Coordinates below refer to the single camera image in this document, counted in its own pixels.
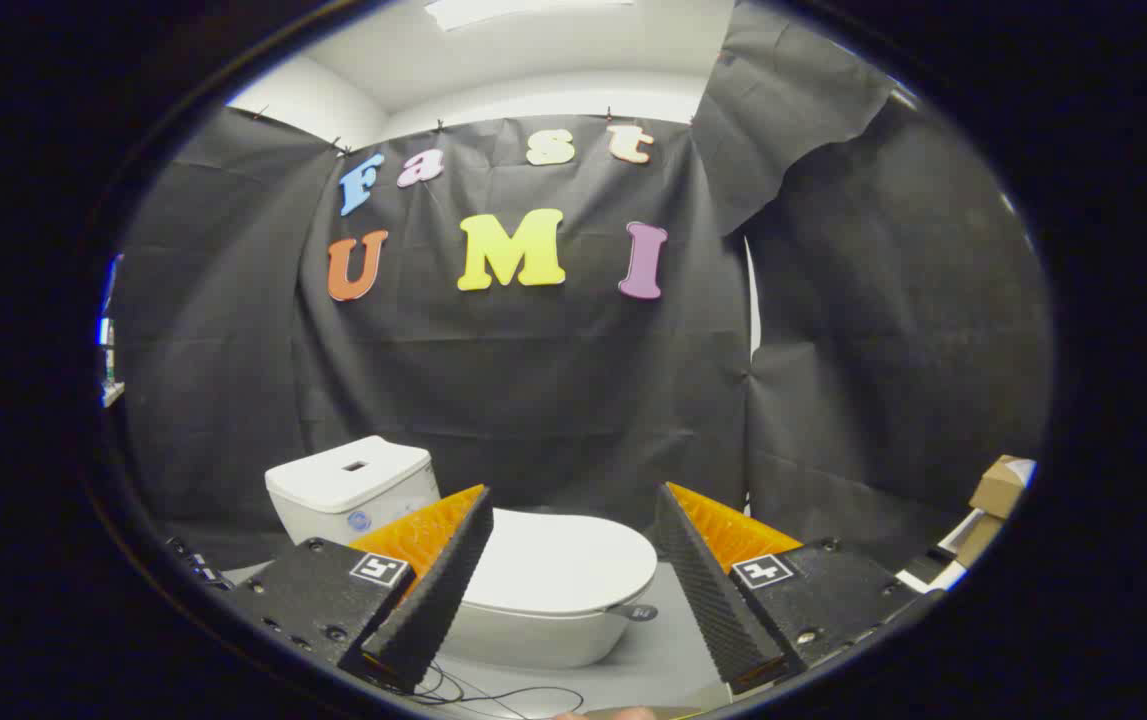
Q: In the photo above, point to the black backdrop cloth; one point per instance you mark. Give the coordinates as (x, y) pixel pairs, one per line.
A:
(553, 380)

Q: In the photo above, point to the white toilet lid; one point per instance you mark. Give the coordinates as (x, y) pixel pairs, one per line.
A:
(563, 560)

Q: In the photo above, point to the ceiling light panel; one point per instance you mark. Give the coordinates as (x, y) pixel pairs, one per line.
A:
(523, 10)

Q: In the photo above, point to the white toilet body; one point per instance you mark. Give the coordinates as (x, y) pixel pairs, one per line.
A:
(353, 480)

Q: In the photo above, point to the white flat board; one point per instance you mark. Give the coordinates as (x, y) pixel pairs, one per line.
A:
(938, 577)

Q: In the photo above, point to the small brown cardboard box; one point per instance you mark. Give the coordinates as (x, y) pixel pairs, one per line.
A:
(976, 540)

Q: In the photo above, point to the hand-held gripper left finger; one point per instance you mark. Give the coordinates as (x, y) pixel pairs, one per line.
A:
(433, 600)

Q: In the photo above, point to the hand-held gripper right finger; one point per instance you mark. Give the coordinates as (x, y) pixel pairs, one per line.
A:
(713, 600)

